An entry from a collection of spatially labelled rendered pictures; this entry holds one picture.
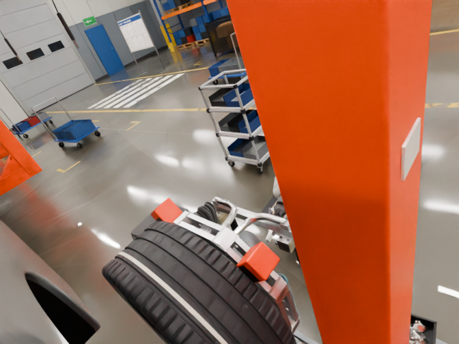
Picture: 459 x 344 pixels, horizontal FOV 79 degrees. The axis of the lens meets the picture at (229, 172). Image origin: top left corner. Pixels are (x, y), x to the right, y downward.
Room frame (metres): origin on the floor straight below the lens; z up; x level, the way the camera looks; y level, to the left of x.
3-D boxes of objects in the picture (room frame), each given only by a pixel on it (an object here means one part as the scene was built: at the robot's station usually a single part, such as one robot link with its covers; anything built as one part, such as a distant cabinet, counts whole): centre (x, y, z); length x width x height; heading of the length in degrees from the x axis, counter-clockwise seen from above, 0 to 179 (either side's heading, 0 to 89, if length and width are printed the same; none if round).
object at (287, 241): (0.69, -0.12, 0.93); 0.09 x 0.05 x 0.05; 128
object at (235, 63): (6.23, -0.86, 0.48); 1.00 x 0.60 x 0.96; 39
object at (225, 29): (9.44, -1.63, 0.49); 1.26 x 0.85 x 0.97; 43
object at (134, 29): (11.01, 1.28, 0.98); 1.50 x 0.50 x 1.95; 41
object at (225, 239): (0.70, 0.15, 0.85); 0.54 x 0.07 x 0.54; 38
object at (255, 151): (2.74, -0.32, 0.50); 0.54 x 0.42 x 1.00; 38
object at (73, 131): (6.11, 2.76, 0.48); 1.00 x 0.61 x 0.96; 45
